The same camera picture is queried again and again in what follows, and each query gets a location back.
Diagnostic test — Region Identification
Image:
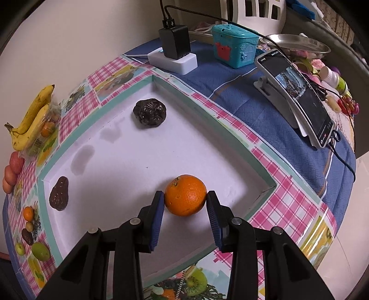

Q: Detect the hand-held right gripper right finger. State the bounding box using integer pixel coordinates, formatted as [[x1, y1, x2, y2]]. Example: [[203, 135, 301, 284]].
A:
[[206, 190, 336, 300]]

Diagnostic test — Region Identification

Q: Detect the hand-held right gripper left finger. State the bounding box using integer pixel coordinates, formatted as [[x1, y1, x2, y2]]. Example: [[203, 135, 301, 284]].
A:
[[36, 190, 165, 300]]

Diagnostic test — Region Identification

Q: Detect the white tray teal rim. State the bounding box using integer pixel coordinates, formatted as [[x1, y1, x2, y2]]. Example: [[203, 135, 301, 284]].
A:
[[37, 73, 279, 289]]

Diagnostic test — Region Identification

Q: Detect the dark wrinkled dried fruit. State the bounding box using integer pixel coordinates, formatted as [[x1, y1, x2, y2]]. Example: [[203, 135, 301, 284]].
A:
[[48, 176, 70, 212], [21, 229, 35, 246], [133, 98, 168, 128]]

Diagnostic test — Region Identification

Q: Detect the grey phone stand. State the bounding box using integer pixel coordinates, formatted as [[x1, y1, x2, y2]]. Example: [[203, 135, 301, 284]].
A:
[[254, 76, 318, 145]]

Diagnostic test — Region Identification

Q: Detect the clear plastic container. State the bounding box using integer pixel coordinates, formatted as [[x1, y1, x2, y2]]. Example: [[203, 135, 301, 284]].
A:
[[24, 101, 62, 158]]

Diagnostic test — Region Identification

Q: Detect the red apple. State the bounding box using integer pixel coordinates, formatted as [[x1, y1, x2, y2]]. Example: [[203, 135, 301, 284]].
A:
[[9, 151, 26, 175]]

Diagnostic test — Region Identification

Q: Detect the black smartphone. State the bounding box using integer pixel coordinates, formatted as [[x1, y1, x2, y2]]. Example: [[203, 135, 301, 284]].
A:
[[255, 49, 336, 148]]

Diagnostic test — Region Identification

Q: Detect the yellow banana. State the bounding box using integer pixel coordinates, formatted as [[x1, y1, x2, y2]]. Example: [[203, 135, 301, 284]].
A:
[[10, 104, 50, 152], [4, 84, 56, 135]]

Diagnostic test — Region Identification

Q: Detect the white power strip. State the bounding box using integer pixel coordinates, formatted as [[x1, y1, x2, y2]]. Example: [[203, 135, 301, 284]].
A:
[[148, 48, 198, 76]]

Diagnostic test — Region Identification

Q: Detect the teal toy box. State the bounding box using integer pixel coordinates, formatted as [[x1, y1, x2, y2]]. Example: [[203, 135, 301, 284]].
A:
[[212, 24, 260, 69]]

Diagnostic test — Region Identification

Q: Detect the pink plastic toy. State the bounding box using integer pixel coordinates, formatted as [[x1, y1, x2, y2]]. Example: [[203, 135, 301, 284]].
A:
[[337, 96, 361, 114]]

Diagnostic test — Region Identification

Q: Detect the black charger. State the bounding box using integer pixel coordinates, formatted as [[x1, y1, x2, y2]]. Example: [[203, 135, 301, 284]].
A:
[[159, 25, 191, 60]]

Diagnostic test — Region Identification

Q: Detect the white bottle green label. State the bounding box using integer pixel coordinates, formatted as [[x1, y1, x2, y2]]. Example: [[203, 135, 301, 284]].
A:
[[320, 66, 351, 96]]

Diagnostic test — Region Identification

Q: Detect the white plastic basket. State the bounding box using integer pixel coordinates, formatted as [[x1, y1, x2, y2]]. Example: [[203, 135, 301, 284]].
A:
[[220, 0, 287, 33]]

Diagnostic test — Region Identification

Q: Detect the black charging cable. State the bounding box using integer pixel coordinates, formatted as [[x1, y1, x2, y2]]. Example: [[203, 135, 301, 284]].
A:
[[165, 4, 356, 183], [158, 0, 169, 28]]

